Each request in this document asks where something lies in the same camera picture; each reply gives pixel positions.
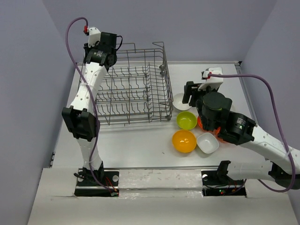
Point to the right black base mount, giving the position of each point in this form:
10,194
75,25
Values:
213,185

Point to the orange square plastic bowl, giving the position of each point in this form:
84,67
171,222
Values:
219,138

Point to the white round bowl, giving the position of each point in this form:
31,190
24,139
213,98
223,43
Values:
178,104

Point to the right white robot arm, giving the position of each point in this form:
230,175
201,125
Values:
282,163

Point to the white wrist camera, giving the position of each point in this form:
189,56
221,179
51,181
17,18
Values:
210,81
94,35

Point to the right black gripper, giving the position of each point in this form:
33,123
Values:
193,90

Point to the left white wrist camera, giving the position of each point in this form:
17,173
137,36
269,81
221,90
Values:
94,35

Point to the white square bowl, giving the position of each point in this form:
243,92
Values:
207,143

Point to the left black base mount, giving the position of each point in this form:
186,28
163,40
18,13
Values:
88,187

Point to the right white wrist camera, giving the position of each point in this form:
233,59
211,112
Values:
210,81

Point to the yellow plastic bowl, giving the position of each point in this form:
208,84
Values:
184,141

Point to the green plastic bowl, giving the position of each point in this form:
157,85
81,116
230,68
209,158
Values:
186,120

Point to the orange round plastic bowl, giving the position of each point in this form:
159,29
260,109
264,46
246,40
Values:
200,123

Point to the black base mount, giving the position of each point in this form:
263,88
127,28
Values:
213,185
88,187

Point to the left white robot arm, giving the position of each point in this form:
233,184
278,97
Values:
80,117

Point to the grey wire dish rack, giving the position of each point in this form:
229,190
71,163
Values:
137,89

